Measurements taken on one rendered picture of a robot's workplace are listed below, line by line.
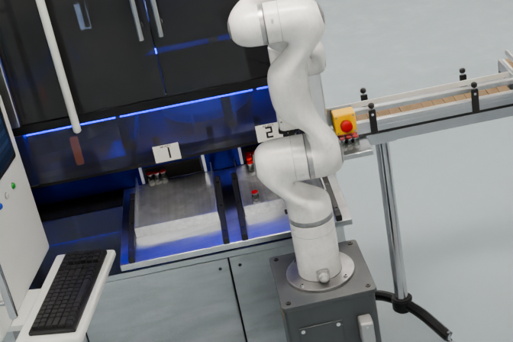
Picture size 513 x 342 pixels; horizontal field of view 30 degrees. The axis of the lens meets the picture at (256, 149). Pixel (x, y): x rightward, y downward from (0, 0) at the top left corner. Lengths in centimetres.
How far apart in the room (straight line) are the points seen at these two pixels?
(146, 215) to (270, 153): 76
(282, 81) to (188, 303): 132
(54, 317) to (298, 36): 112
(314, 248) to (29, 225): 97
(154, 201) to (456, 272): 148
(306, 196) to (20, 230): 95
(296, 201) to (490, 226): 201
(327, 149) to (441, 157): 257
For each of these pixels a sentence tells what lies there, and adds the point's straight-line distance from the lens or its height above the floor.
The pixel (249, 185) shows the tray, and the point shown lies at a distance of 311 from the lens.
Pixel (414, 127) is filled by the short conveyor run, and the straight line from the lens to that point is 334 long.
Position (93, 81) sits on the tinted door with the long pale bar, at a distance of 304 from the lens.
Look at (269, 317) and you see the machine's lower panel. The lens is 350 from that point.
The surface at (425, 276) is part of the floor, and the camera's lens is 409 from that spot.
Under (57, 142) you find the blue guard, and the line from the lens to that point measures 313.
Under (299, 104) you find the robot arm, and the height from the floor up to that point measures 140.
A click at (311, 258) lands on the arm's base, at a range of 258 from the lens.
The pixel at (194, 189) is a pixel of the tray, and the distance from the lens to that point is 316.
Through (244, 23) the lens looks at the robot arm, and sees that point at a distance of 225.
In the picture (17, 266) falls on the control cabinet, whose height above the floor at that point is 91.
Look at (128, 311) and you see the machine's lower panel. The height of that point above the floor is 44.
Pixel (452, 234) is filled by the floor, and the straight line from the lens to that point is 434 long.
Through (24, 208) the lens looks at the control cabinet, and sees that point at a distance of 305.
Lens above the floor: 237
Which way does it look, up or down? 27 degrees down
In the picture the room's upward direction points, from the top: 11 degrees counter-clockwise
